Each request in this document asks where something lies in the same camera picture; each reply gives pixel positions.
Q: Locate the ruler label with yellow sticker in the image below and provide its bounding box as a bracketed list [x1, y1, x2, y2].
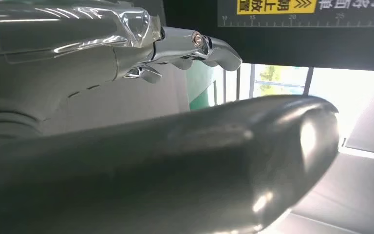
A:
[217, 0, 374, 28]

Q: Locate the window with dark frame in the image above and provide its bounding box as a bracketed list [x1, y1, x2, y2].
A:
[222, 63, 317, 101]

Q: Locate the black scanner post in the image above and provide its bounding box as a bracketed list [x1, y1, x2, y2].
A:
[163, 0, 374, 73]

